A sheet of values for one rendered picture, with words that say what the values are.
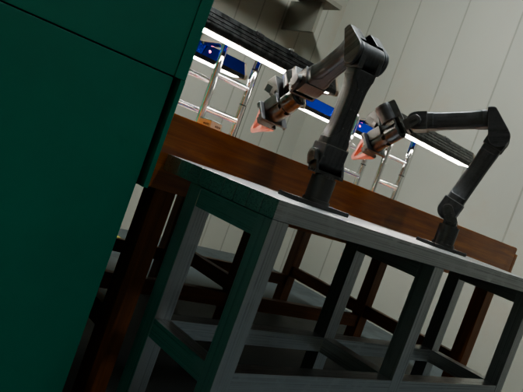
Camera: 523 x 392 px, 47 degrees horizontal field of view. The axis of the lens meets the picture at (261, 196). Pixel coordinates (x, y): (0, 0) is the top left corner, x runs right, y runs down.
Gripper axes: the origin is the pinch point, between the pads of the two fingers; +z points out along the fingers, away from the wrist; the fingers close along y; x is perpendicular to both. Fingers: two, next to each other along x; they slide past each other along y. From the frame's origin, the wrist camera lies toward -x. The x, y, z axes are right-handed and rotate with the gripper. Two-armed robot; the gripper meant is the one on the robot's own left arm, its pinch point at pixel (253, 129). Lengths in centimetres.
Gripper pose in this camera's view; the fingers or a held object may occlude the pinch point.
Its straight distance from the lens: 185.1
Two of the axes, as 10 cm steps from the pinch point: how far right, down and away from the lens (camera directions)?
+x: 1.2, 8.8, -4.6
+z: -6.7, 4.1, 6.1
